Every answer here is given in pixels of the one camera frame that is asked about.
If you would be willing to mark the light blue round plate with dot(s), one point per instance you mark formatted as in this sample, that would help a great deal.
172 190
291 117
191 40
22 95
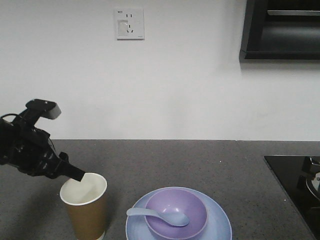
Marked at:
218 226

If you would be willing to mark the black range hood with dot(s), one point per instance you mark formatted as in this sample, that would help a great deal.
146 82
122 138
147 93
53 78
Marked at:
281 30

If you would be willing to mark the black gas stove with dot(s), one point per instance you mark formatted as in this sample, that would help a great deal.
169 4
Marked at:
299 176

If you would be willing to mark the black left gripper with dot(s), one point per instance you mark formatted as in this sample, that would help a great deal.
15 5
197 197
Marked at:
30 151

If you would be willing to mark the light blue plastic spoon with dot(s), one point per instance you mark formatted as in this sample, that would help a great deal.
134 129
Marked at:
175 219

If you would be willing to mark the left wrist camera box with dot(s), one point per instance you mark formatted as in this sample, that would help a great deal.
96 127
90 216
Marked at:
37 108

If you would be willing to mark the brown paper cup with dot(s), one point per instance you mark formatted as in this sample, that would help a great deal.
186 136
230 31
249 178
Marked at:
86 205

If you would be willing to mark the white wall socket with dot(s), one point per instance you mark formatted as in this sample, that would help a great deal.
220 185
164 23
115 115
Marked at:
129 23

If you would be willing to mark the purple plastic bowl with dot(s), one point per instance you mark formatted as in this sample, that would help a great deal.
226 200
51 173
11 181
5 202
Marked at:
176 200

